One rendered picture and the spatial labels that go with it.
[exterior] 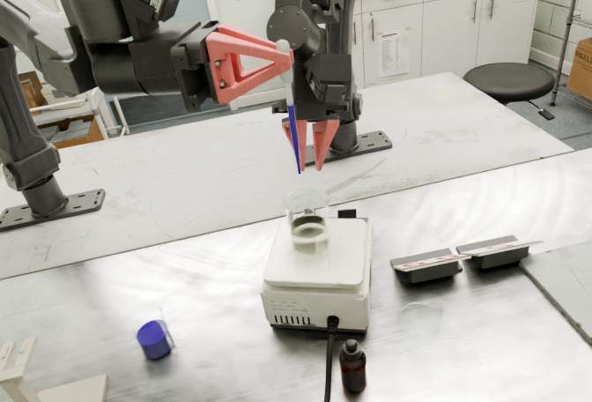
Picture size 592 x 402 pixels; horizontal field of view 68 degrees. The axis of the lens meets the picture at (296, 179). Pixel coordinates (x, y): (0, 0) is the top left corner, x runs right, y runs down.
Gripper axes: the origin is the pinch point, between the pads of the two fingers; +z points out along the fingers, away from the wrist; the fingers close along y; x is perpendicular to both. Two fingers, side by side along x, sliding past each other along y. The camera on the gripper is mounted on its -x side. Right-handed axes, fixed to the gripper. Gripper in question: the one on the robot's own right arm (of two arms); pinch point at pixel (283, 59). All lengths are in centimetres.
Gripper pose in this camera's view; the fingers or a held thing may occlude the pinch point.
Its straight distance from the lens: 44.9
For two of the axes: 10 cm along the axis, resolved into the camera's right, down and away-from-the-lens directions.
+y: 1.7, -5.6, 8.1
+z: 9.8, 0.0, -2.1
